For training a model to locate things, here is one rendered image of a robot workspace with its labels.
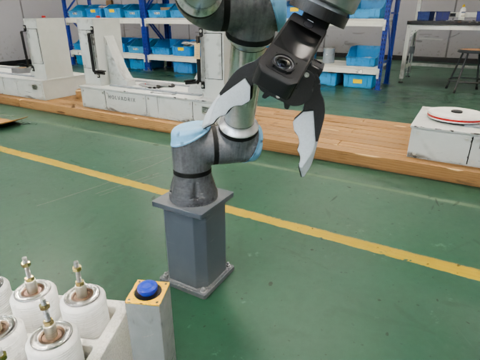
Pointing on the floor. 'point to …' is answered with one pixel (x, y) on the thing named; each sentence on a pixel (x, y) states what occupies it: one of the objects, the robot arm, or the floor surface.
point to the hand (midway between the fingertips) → (250, 155)
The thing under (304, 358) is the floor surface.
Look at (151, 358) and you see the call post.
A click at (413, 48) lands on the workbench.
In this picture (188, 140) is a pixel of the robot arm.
